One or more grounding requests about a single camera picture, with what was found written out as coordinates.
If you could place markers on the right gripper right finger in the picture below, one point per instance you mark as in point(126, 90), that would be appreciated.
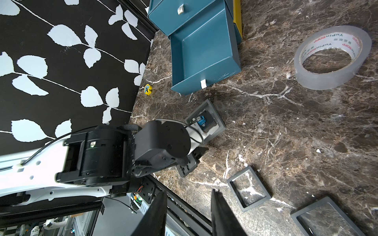
point(224, 222)

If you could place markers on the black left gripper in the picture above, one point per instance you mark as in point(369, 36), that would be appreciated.
point(163, 143)

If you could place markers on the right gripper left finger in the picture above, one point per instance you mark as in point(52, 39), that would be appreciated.
point(154, 221)

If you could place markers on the gray brooch box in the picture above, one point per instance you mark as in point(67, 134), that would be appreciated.
point(207, 105)

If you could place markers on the teal three-drawer cabinet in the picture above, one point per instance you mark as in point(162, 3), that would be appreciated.
point(203, 41)

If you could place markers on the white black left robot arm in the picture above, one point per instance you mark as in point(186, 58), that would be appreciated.
point(104, 161)

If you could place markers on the black brooch box left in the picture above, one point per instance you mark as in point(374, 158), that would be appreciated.
point(248, 189)

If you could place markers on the black brooch box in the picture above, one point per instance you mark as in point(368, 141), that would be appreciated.
point(248, 189)
point(325, 218)

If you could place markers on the black brooch box right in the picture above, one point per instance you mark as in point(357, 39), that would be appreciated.
point(325, 218)

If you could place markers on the small yellow blue ball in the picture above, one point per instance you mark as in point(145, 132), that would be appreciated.
point(148, 89)

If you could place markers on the clear tape roll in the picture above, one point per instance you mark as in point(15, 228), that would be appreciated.
point(331, 57)

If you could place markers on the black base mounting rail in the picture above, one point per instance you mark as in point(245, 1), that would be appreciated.
point(182, 219)

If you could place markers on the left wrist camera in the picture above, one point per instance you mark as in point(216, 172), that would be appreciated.
point(205, 123)

